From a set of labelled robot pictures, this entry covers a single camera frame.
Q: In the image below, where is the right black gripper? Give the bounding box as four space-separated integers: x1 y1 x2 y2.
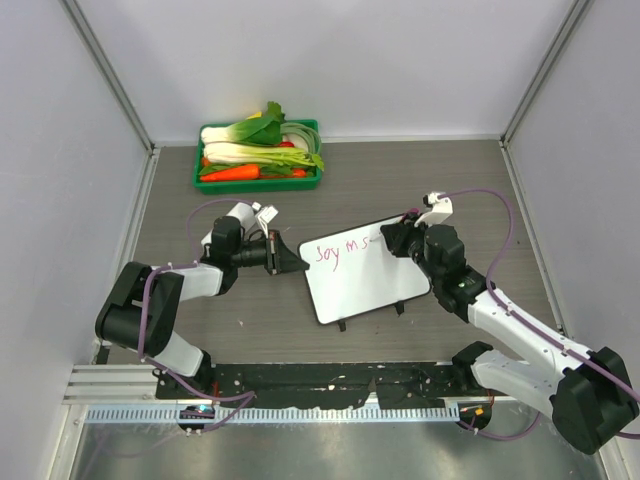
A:
382 212 443 285

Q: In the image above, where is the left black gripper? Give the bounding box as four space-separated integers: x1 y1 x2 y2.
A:
232 230 309 275

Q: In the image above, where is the pink white marker pen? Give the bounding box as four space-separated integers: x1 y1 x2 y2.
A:
369 208 420 242

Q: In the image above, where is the small whiteboard with black frame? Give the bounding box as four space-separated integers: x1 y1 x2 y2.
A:
298 215 430 325

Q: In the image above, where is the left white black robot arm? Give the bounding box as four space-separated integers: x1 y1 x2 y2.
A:
95 201 309 399

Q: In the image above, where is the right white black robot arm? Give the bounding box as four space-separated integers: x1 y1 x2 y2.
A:
380 219 639 454

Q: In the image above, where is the green plastic tray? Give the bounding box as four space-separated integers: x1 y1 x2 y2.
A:
192 141 323 195

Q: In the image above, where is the large orange carrot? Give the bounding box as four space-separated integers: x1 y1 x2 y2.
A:
199 164 260 183

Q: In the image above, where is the green long beans bundle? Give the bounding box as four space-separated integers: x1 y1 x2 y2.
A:
280 122 322 154

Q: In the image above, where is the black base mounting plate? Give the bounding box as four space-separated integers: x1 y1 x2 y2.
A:
186 362 489 410

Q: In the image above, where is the lower bok choy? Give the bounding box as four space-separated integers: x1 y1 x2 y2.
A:
202 142 325 171

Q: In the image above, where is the bok choy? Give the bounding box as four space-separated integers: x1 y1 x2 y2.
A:
200 101 285 146
202 142 325 171

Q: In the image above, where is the upper bok choy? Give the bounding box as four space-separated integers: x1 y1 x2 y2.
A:
200 101 285 146

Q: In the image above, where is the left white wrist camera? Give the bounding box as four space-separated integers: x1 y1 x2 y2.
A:
251 202 279 236

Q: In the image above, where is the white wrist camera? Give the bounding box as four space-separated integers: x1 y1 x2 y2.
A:
251 202 279 236
414 192 453 228

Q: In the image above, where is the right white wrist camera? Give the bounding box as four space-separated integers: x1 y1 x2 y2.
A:
414 192 453 228

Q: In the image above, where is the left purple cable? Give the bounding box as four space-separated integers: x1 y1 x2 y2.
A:
137 198 257 432

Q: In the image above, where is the purple cable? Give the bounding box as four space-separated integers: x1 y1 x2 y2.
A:
137 198 257 432
442 188 640 441

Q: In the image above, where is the white slotted cable duct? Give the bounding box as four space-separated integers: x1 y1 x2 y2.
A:
85 402 460 425

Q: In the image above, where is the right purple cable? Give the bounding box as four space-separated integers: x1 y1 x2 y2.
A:
442 188 640 441

